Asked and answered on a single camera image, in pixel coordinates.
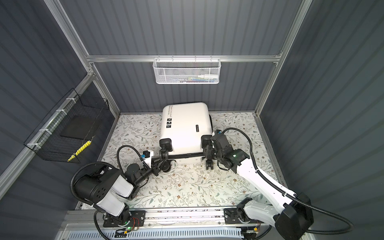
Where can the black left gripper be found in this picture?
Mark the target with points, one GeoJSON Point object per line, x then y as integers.
{"type": "Point", "coordinates": [155, 169]}

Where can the white black suitcase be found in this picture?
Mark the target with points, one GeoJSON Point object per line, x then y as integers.
{"type": "Point", "coordinates": [185, 128]}

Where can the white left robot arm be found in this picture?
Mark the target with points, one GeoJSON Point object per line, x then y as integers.
{"type": "Point", "coordinates": [102, 186]}

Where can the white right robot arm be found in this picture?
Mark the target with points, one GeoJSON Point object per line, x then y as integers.
{"type": "Point", "coordinates": [291, 214]}

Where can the yellow black striped tape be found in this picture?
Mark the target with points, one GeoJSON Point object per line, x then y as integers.
{"type": "Point", "coordinates": [82, 148]}

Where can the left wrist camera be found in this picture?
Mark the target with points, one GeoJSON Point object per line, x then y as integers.
{"type": "Point", "coordinates": [146, 158]}

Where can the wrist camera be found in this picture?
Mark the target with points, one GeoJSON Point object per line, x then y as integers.
{"type": "Point", "coordinates": [219, 140]}
{"type": "Point", "coordinates": [146, 158]}

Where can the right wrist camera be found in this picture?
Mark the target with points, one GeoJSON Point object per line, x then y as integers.
{"type": "Point", "coordinates": [219, 140]}

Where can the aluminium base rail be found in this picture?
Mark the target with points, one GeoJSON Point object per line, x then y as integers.
{"type": "Point", "coordinates": [189, 217]}

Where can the white perforated cable duct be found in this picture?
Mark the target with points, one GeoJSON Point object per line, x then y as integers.
{"type": "Point", "coordinates": [178, 234]}

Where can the black wire mesh basket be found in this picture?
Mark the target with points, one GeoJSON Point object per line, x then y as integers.
{"type": "Point", "coordinates": [75, 122]}

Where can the white wire mesh basket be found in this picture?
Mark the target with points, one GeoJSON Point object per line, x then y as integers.
{"type": "Point", "coordinates": [187, 72]}

